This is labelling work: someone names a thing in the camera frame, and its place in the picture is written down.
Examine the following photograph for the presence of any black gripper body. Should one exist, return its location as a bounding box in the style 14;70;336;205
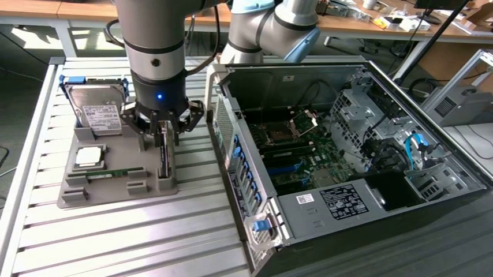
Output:
132;72;192;128

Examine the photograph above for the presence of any black graphics card metal bracket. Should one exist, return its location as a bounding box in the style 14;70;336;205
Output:
154;120;174;179

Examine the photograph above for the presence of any silver hard disk white label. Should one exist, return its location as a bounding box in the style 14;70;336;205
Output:
63;82;129;136

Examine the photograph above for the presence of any open black silver PC case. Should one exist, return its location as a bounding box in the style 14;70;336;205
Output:
204;59;490;276

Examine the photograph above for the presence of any silver CPU chip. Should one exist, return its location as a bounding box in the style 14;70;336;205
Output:
75;146;107;169

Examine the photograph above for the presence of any green RAM stick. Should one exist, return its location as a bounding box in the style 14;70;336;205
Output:
83;167;144;178

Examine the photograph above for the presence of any blue plastic disk carrier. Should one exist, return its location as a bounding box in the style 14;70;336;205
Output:
58;74;134;129

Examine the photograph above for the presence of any CPU socket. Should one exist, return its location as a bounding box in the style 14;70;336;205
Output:
264;122;300;145

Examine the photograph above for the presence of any grey plastic parts rack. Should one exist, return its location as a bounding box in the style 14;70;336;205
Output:
57;96;181;209

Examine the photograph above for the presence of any silver socket cover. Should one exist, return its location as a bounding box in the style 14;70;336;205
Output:
288;109;321;136

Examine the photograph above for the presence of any green Dell motherboard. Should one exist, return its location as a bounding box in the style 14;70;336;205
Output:
246;115;360;197

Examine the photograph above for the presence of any silver chipset heat sink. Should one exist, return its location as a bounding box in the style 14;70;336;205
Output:
313;169;337;188

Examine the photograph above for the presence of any grey power supply unit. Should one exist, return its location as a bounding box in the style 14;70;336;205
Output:
274;178;391;242

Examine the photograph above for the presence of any silver disk bay cage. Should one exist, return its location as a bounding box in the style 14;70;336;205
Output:
331;86;387;139

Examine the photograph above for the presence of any grey metal device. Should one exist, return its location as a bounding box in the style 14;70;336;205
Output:
321;0;365;18

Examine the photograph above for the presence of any white black small box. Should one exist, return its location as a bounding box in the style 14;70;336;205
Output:
376;16;404;29

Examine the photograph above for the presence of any silver disk bay tray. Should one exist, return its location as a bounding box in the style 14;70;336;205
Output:
404;163;470;203

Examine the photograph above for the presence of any black tripod pole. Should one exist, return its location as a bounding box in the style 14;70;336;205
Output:
392;0;476;84

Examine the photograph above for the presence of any black monitor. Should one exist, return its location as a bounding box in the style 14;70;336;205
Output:
415;0;444;24

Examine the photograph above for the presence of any grey controller box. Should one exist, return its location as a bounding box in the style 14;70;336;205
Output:
421;85;493;128

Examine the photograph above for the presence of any brown cardboard box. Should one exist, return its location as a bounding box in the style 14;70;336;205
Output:
464;4;493;34

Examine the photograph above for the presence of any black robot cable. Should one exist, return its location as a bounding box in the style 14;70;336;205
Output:
105;4;224;78

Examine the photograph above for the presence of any thin black wire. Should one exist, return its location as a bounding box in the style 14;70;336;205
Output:
307;80;335;116

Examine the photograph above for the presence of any wooden desk white frame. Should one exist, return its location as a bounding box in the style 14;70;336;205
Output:
319;0;493;46
0;0;233;58

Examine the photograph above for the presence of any black wire bundle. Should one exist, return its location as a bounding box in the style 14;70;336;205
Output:
361;135;408;174

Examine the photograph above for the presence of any light blue wire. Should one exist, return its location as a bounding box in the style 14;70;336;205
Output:
404;130;429;174

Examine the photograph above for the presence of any aluminium profile frame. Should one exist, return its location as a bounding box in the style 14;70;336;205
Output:
443;48;493;93

